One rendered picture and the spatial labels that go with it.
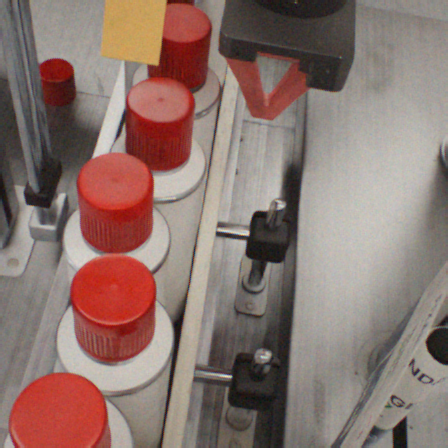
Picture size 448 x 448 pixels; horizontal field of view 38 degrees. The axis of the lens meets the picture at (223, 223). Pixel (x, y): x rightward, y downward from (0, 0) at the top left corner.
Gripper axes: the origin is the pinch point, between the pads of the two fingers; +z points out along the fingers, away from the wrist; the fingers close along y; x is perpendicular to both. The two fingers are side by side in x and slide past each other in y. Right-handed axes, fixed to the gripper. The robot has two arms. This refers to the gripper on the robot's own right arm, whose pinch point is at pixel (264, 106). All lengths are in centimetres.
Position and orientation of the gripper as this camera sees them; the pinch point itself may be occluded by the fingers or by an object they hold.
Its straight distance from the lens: 42.2
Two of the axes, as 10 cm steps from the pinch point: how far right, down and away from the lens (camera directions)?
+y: 1.3, -8.1, 5.7
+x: -9.8, -1.7, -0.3
